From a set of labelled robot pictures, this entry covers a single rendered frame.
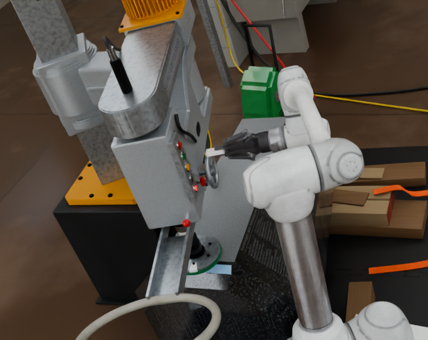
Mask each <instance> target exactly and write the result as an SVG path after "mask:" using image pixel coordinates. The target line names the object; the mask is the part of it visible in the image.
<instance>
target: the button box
mask: <svg viewBox="0 0 428 340"><path fill-rule="evenodd" d="M178 140H179V141H180V139H179V136H178V133H177V131H173V132H172V133H171V138H170V141H169V142H168V143H167V147H168V149H169V151H170V154H171V157H172V159H173V161H174V164H175V166H176V169H177V171H178V174H179V176H180V179H181V180H182V183H183V186H184V189H185V191H186V193H187V196H188V199H189V201H190V203H191V204H192V203H197V200H198V191H199V188H198V186H197V183H196V180H195V178H194V175H193V172H192V169H191V168H190V170H189V172H187V170H186V163H188V164H189V162H188V159H187V157H186V159H185V161H183V160H182V152H184V149H183V147H181V150H179V149H178V146H177V141H178ZM184 153H185V152H184ZM190 174H192V176H193V182H191V180H190ZM194 184H196V186H197V193H196V192H195V191H194Z"/></svg>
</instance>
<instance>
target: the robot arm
mask: <svg viewBox="0 0 428 340"><path fill-rule="evenodd" d="M277 88H278V93H279V99H280V103H281V106H282V109H283V112H284V117H285V124H286V125H282V126H279V127H273V128H269V132H268V131H265V132H259V133H257V134H250V133H249V132H248V130H247V129H244V130H243V131H242V132H240V133H238V134H236V135H233V136H231V137H229V138H226V139H224V141H223V144H222V145H219V146H215V147H214V148H210V149H206V153H205V155H206V157H211V156H215V155H217V157H219V156H223V155H225V157H228V159H249V160H252V161H255V157H256V155H257V154H259V153H261V152H262V153H265V152H271V150H272V151H273V152H274V153H273V154H269V155H267V156H265V157H263V158H261V159H259V160H257V161H255V162H254V163H253V164H251V165H250V166H249V167H247V169H246V171H245V172H244V173H243V175H242V178H243V184H244V191H245V194H246V199H247V200H248V202H249V203H250V204H251V205H252V206H254V207H256V208H259V209H262V208H264V209H265V210H266V211H267V213H268V215H269V216H270V217H271V218H272V219H273V220H275V224H276V227H277V232H278V235H279V241H280V244H281V247H282V253H283V256H284V261H285V264H286V268H287V271H288V276H289V280H290V285H291V288H292V293H293V296H294V302H295V305H296V310H297V314H298V319H297V320H296V322H295V323H294V326H293V328H292V337H290V338H289V339H287V340H414V337H413V333H412V328H411V326H410V324H409V322H408V320H407V318H406V317H405V315H404V313H403V312H402V311H401V309H399V307H397V306H396V305H394V304H392V303H390V302H374V303H372V304H369V305H368V306H366V307H365V308H363V309H362V310H361V311H360V313H359V315H358V316H356V317H354V318H353V319H351V320H349V321H348V322H346V323H343V322H342V320H341V318H340V317H339V316H338V315H337V314H334V313H333V312H332V311H331V304H330V301H329V295H328V291H327V286H326V282H325V276H324V272H323V266H322V263H321V257H320V253H319V247H318V243H317V238H316V234H315V228H314V225H313V218H312V214H311V211H312V209H313V206H314V200H315V194H316V193H319V192H323V191H325V190H329V189H332V188H335V187H337V186H340V185H342V184H346V183H351V182H353V181H355V180H356V179H358V178H359V177H360V175H361V173H362V172H363V169H364V165H365V164H364V160H363V154H362V152H361V151H360V149H359V147H358V146H357V145H355V144H354V143H353V142H351V141H349V140H347V139H344V138H331V137H330V136H331V132H330V127H329V123H328V120H326V119H324V118H321V116H320V114H319V112H318V110H317V107H316V105H315V103H314V101H313V89H312V88H311V83H310V82H309V80H308V78H307V75H306V73H305V72H304V70H303V69H302V68H301V67H299V66H297V65H294V66H290V67H286V68H283V69H282V70H281V72H280V73H279V75H278V79H277ZM243 137H247V138H246V139H242V138H243ZM240 139H242V140H240ZM237 140H239V141H237ZM246 152H250V153H246Z"/></svg>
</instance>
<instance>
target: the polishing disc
mask: <svg viewBox="0 0 428 340"><path fill-rule="evenodd" d="M197 238H199V240H200V243H201V245H202V250H201V251H200V252H199V253H198V254H195V255H190V259H189V263H188V271H187V275H199V274H201V273H204V272H206V271H208V270H210V269H211V268H213V267H214V266H215V265H216V264H217V263H218V262H219V260H220V258H221V255H222V247H221V244H220V243H219V242H218V241H217V240H216V239H215V238H214V237H212V236H210V235H198V236H197ZM209 242H211V245H209ZM207 254H209V255H210V257H208V256H207ZM193 262H196V267H197V271H198V272H195V273H190V271H189V270H190V266H191V264H192V263H193Z"/></svg>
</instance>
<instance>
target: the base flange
mask: <svg viewBox="0 0 428 340"><path fill-rule="evenodd" d="M65 199H66V200H67V202H68V204H69V205H103V204H137V202H136V200H135V198H134V196H133V194H132V191H131V189H130V187H129V185H128V182H127V181H126V178H125V177H124V178H121V179H118V180H116V181H113V182H111V183H107V184H105V185H102V184H101V182H100V180H99V178H98V176H97V174H96V172H95V170H94V168H93V166H92V164H91V162H90V161H89V162H88V164H87V165H86V166H85V168H84V169H83V171H82V172H81V174H80V175H79V176H78V178H77V180H76V181H75V182H74V184H73V185H72V187H71V188H70V190H69V191H68V192H67V194H66V195H65Z"/></svg>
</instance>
